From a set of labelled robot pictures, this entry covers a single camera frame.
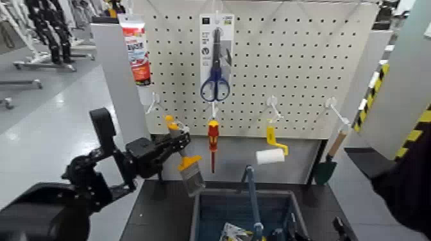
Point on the red yellow screwdriver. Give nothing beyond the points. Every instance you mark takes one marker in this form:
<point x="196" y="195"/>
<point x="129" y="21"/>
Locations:
<point x="213" y="134"/>

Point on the white partition post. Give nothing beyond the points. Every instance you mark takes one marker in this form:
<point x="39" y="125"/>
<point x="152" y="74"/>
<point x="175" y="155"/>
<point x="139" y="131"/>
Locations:
<point x="118" y="84"/>

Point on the yellow black striped pillar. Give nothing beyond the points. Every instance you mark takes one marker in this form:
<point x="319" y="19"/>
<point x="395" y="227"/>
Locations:
<point x="400" y="84"/>

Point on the beige pegboard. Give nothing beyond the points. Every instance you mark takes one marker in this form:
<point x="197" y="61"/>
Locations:
<point x="286" y="60"/>

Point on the black humanoid robot on stand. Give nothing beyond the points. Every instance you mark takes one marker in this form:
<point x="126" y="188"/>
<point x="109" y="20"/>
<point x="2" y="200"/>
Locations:
<point x="54" y="33"/>

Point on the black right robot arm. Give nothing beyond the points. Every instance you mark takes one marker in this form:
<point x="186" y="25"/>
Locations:
<point x="404" y="188"/>

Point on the blue scissors on card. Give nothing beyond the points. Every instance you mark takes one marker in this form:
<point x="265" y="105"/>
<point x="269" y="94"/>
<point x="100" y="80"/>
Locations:
<point x="215" y="77"/>

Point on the silver yellow packet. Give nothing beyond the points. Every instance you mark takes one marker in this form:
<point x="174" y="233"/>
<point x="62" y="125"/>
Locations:
<point x="234" y="233"/>

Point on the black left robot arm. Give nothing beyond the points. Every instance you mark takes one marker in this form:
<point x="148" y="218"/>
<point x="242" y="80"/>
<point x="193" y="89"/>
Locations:
<point x="84" y="175"/>

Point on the yellow paint brush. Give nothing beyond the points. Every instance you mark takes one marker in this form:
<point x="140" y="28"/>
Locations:
<point x="190" y="161"/>

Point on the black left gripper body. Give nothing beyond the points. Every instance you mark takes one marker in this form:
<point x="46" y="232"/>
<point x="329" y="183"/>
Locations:
<point x="144" y="154"/>

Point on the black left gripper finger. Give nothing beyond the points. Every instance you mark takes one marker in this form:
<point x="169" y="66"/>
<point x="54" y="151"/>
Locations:
<point x="180" y="138"/>
<point x="166" y="156"/>

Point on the white sealant tube red label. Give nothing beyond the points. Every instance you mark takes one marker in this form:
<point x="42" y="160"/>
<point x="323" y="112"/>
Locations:
<point x="136" y="50"/>

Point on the white humanoid robot on stand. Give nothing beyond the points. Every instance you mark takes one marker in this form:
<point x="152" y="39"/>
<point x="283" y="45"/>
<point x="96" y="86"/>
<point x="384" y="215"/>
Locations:
<point x="16" y="27"/>

